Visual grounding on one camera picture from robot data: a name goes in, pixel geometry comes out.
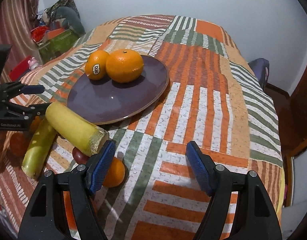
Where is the orange box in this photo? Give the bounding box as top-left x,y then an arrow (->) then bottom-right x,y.
47,27 -> 65,40

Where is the red storage box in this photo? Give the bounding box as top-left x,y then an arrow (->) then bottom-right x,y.
9,57 -> 35,80

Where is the yellow corn cob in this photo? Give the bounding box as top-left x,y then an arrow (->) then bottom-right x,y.
45,102 -> 109,157

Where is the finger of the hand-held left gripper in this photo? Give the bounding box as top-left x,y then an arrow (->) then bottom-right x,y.
1,102 -> 53,121
0,81 -> 45,98

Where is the green corn cob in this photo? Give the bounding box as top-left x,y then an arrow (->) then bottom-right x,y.
22,117 -> 58,180

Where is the dark red plum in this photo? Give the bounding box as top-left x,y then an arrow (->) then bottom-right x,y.
72,147 -> 90,165

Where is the grey stuffed cushion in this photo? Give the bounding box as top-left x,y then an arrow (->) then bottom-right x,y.
56,6 -> 86,36

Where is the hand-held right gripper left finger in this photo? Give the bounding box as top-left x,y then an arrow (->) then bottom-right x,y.
17,140 -> 116,240

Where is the blue bag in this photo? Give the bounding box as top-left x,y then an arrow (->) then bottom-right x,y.
248,58 -> 270,90

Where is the red tomato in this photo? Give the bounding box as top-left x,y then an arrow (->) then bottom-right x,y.
9,132 -> 31,157

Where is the small orange with sticker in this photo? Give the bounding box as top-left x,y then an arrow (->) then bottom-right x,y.
84,50 -> 110,81

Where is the striped curtain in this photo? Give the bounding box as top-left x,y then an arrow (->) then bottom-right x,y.
0,0 -> 41,80

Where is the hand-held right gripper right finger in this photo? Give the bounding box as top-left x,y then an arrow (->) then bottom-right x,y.
186,141 -> 281,240

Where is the green cardboard box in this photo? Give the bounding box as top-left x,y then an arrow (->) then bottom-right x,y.
38,29 -> 80,64

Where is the purple ceramic plate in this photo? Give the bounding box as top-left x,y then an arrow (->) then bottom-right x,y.
67,55 -> 170,125

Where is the pink toy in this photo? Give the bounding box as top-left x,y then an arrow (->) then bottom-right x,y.
27,57 -> 39,70

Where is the red plastic bag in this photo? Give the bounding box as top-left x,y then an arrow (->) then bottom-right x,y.
31,27 -> 48,43

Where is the wooden door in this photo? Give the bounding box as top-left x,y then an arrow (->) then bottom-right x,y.
281,47 -> 307,158

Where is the striped patchwork blanket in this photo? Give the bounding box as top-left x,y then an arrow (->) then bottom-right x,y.
0,14 -> 285,240

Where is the large orange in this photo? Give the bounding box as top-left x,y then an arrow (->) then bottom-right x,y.
105,49 -> 144,83

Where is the patterned pillow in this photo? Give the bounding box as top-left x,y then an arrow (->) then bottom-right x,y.
45,0 -> 81,20

